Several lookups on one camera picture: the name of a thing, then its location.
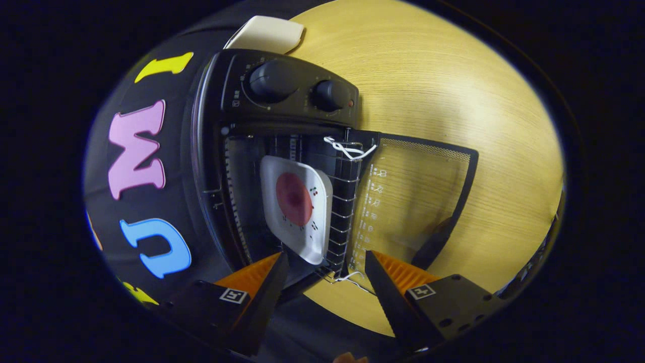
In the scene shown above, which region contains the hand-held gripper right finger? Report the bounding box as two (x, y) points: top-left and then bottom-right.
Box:
(364, 250), (504, 353)

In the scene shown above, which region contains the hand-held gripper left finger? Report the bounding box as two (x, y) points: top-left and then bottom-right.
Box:
(161, 252), (290, 357)

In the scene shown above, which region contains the white square plate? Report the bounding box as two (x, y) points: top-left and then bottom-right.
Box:
(260, 155), (334, 266)

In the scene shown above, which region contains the round pink ham slice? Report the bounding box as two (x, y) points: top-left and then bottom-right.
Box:
(275, 172), (314, 227)

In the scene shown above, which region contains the black toaster oven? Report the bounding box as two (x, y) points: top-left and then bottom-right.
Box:
(189, 49), (479, 299)

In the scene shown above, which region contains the white pop-up toaster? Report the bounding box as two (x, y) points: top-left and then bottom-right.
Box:
(224, 15), (306, 55)

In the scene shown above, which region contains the white string loop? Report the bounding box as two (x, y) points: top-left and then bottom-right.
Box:
(323, 136), (378, 161)
(330, 271), (376, 294)

